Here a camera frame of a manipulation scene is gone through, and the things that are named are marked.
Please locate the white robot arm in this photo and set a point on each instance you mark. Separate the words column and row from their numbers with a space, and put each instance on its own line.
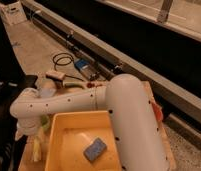
column 136, row 133

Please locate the blue sponge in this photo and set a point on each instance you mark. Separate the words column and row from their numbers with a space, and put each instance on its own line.
column 95, row 150

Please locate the yellow plastic tub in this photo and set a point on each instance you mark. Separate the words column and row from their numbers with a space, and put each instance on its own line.
column 72, row 133

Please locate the green cup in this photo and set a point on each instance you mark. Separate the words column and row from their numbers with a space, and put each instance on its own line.
column 45, row 122

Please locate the red bowl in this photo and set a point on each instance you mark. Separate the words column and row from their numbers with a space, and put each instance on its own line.
column 158, row 112

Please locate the yellow banana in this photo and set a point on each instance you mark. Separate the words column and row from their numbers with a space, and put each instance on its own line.
column 37, row 145

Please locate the white box with label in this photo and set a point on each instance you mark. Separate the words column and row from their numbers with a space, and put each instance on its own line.
column 13, row 13

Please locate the red grapes bunch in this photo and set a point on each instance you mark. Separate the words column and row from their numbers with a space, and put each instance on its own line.
column 92, row 85

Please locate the green cucumber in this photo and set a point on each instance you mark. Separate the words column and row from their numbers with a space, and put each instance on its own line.
column 73, row 85

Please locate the blue electronic box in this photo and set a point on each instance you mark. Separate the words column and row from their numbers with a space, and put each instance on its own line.
column 86, row 69

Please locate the black side furniture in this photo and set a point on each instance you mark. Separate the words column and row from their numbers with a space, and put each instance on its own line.
column 12, row 81

